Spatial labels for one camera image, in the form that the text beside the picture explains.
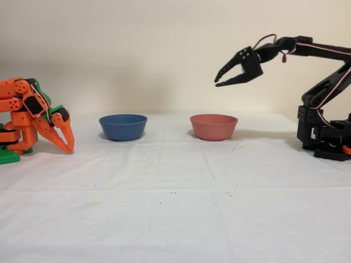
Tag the small orange clamp piece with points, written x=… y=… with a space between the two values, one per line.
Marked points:
x=348 y=149

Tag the green robot base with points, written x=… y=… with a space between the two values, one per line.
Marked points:
x=9 y=158

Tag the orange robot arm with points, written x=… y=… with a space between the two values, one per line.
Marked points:
x=11 y=105

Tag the pink bowl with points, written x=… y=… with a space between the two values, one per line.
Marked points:
x=214 y=128

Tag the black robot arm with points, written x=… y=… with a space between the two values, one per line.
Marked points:
x=307 y=117

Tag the blue bowl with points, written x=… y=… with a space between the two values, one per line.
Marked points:
x=123 y=128

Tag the orange green gripper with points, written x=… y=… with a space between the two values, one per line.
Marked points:
x=58 y=119

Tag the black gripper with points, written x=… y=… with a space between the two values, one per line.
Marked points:
x=250 y=69

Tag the white tablecloth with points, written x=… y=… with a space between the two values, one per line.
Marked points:
x=137 y=219

